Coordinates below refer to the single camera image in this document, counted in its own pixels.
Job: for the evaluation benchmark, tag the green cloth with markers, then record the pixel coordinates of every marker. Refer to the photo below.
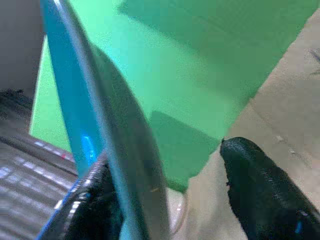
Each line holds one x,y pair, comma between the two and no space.
180,75

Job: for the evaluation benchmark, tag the blue plate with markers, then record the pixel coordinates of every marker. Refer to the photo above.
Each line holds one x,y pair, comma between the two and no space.
75,105

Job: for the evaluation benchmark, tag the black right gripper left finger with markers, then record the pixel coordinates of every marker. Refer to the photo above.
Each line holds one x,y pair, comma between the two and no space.
97,215

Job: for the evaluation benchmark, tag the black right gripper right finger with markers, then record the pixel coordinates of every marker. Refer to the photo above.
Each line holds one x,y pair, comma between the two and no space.
260,190

